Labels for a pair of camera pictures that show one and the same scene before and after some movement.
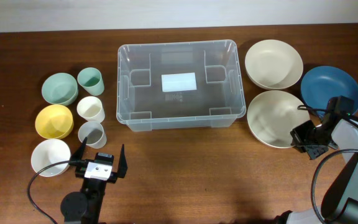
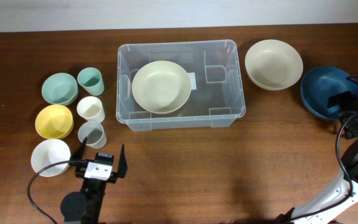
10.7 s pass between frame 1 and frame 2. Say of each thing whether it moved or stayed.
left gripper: stayed
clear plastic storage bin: stayed
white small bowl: stayed
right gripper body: moved
